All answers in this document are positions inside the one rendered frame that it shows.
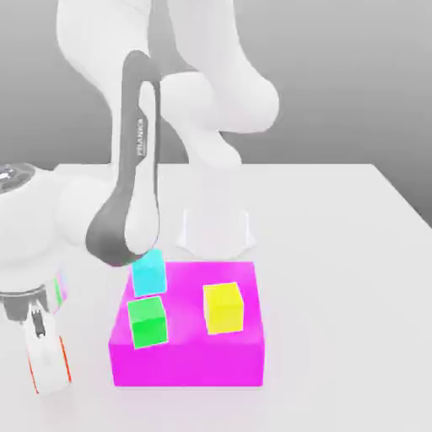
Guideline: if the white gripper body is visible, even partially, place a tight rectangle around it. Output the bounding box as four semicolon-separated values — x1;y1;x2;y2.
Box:
24;310;73;395

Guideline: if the small yellow cube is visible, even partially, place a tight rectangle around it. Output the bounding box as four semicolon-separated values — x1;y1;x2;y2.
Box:
202;282;245;336

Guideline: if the large magenta box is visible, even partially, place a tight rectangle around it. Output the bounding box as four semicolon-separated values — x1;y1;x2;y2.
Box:
107;261;265;388

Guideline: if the small cyan cube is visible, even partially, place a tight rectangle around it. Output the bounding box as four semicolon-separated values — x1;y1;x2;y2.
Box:
130;248;168;299

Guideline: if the small green cube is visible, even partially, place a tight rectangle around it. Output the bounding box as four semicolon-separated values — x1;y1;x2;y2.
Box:
127;295;170;350

